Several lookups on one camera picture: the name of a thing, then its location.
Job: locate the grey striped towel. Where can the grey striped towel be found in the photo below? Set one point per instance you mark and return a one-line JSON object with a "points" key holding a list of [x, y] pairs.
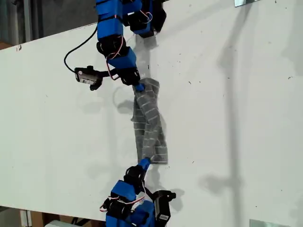
{"points": [[151, 113]]}

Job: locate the white plastic container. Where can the white plastic container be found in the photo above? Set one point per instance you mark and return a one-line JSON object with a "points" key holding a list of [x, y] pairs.
{"points": [[56, 224]]}

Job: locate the grey metal pole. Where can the grey metal pole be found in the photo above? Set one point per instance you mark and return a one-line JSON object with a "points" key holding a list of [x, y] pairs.
{"points": [[27, 21]]}

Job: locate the white table leg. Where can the white table leg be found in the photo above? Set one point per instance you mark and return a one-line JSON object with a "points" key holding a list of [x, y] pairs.
{"points": [[25, 218]]}

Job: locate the black camera stalk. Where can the black camera stalk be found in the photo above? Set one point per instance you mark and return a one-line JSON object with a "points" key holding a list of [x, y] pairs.
{"points": [[110, 72], [149, 192]]}

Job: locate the black camera box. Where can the black camera box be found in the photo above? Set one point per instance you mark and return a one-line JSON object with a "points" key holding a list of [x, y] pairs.
{"points": [[86, 76], [162, 208]]}

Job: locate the steel plate bracket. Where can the steel plate bracket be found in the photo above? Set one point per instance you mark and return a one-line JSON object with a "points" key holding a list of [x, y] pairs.
{"points": [[240, 2]]}

